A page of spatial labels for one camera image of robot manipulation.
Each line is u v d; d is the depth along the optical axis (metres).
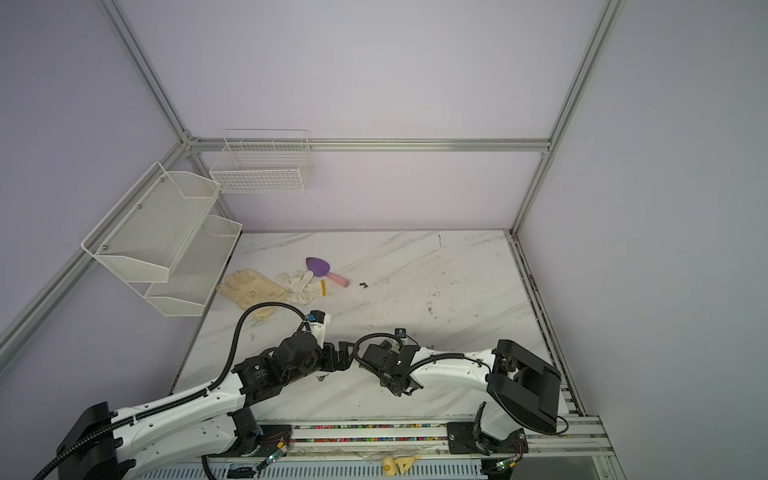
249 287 1.04
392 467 0.68
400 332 0.78
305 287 1.01
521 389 0.43
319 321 0.71
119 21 0.69
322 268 1.10
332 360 0.69
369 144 0.93
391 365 0.63
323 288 1.03
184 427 0.48
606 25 0.70
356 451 0.73
